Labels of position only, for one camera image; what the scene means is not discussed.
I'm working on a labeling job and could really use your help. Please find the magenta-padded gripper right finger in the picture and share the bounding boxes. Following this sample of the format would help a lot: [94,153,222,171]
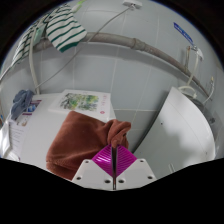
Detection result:
[115,143,157,190]

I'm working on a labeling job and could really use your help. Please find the white inlet hose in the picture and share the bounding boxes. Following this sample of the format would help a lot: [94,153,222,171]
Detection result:
[177,54,203,98]

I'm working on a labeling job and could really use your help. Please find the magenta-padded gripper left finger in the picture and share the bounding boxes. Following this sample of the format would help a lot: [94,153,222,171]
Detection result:
[71,143,115,191]

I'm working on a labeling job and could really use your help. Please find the grey wall pipe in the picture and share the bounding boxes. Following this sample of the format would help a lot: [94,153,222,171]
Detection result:
[0,31,211,98]

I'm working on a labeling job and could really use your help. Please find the landscape print booklet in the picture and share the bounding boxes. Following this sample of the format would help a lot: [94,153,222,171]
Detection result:
[48,89,112,123]

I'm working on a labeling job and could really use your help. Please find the white wall socket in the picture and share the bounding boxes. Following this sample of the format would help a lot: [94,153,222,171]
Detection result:
[121,0,144,9]

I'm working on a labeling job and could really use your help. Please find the crumpled blue-grey cloth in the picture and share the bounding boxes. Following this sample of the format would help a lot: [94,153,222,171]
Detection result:
[9,89,35,121]

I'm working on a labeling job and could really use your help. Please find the white upright hose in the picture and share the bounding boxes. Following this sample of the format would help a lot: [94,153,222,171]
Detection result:
[29,28,41,96]

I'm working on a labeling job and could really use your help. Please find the blue wall sign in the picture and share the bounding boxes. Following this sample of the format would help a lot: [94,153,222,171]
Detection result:
[173,21,195,46]

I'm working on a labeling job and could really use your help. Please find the chrome wall faucet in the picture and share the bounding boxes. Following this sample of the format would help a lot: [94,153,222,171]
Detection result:
[186,44,205,61]

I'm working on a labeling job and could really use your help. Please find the white power cable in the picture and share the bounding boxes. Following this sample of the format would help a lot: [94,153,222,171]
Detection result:
[34,6,133,91]

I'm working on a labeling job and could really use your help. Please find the brown towel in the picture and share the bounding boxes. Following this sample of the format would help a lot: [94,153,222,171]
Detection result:
[45,110,133,181]

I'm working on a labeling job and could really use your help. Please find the green-striped white garment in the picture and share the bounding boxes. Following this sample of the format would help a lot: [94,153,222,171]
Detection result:
[11,3,88,66]

